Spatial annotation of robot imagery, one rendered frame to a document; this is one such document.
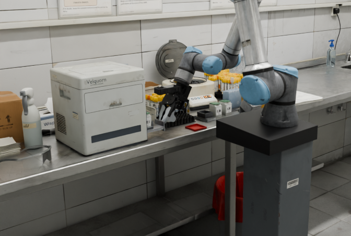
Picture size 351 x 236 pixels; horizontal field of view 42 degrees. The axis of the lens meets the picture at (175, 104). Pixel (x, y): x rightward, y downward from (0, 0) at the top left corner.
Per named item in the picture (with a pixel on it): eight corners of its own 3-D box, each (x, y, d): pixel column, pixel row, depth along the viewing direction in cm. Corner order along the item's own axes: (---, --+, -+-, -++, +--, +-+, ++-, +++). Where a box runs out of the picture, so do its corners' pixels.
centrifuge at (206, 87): (184, 111, 226) (184, 87, 223) (158, 100, 252) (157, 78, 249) (224, 105, 237) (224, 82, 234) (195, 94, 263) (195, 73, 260)
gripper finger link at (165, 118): (173, 131, 193) (180, 110, 194) (163, 127, 190) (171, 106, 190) (168, 129, 196) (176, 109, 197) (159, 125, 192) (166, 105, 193)
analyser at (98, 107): (85, 157, 168) (79, 77, 160) (54, 139, 189) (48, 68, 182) (153, 139, 186) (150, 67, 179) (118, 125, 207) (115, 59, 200)
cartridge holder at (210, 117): (207, 122, 208) (207, 114, 207) (194, 118, 215) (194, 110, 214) (215, 120, 212) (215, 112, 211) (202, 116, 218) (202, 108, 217)
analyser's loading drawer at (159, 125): (123, 141, 178) (122, 128, 177) (114, 137, 183) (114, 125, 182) (165, 130, 191) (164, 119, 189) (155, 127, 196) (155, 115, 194)
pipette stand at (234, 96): (231, 112, 224) (231, 92, 222) (220, 109, 229) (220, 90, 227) (243, 108, 231) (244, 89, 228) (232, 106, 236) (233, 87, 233)
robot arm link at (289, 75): (302, 98, 181) (305, 65, 177) (282, 105, 173) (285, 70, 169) (277, 92, 190) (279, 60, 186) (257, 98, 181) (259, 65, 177)
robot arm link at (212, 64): (229, 55, 189) (210, 51, 197) (211, 58, 182) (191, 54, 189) (228, 73, 191) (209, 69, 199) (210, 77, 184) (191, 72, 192)
